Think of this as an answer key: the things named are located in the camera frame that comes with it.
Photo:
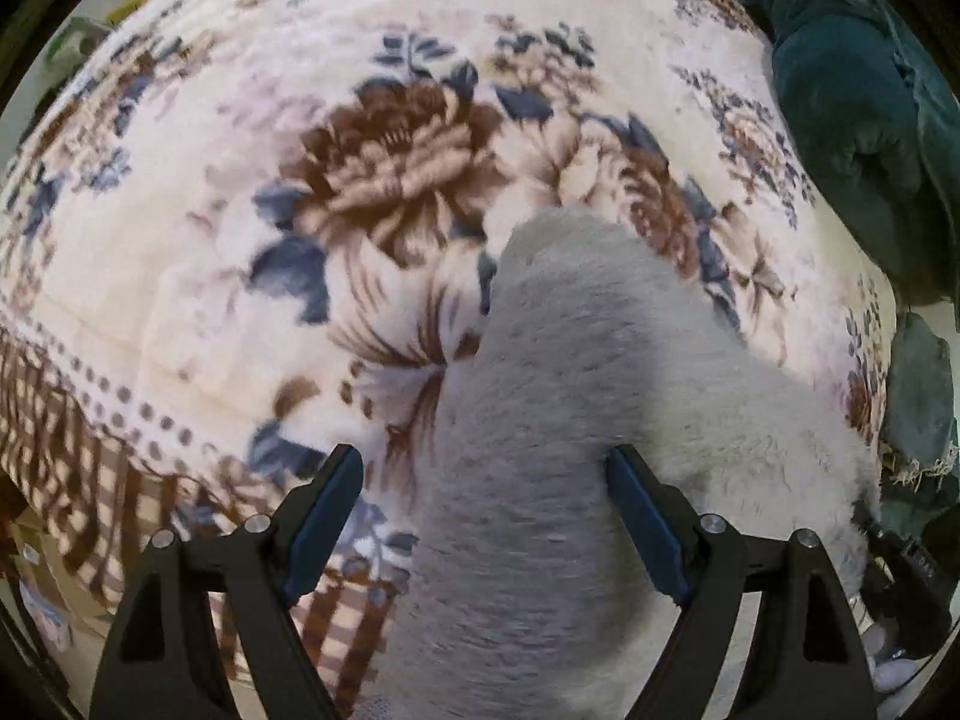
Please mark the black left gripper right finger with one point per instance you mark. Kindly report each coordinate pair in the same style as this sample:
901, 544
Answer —
805, 658

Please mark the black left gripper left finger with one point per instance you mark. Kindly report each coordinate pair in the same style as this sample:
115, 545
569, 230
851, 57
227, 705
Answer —
162, 658

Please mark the grey fluffy fleece pants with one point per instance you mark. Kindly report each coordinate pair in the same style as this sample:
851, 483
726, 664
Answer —
527, 598

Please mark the white gloved hand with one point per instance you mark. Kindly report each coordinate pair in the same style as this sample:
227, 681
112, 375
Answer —
890, 668

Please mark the floral cream bed blanket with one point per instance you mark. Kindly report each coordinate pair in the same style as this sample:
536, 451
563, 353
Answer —
250, 228

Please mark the dark green velvet cloth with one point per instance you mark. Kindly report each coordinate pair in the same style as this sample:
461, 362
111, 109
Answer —
876, 126

